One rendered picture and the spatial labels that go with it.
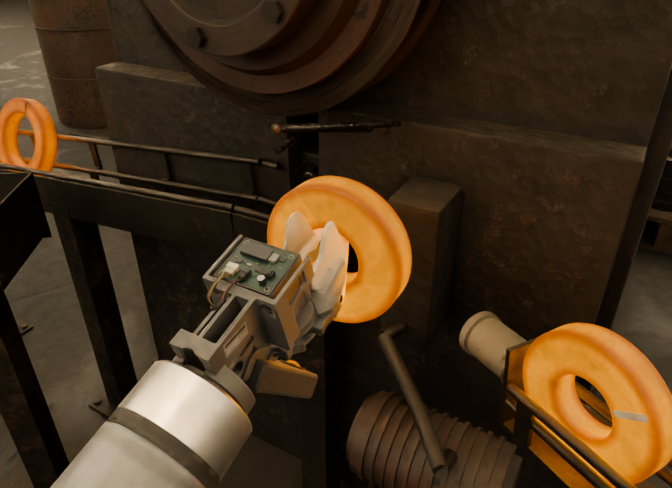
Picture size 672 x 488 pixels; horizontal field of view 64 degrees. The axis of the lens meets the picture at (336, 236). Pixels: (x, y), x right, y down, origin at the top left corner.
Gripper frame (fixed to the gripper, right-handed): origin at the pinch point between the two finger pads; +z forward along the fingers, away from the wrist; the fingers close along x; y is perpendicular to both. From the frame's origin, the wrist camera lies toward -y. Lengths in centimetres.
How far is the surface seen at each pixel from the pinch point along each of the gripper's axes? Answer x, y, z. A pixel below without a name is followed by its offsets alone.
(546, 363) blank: -21.5, -13.3, 2.5
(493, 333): -14.9, -17.7, 7.0
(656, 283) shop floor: -44, -125, 123
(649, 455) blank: -31.6, -12.4, -3.6
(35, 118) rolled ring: 89, -17, 22
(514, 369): -18.5, -16.6, 2.6
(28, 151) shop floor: 267, -118, 92
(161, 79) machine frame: 53, -6, 29
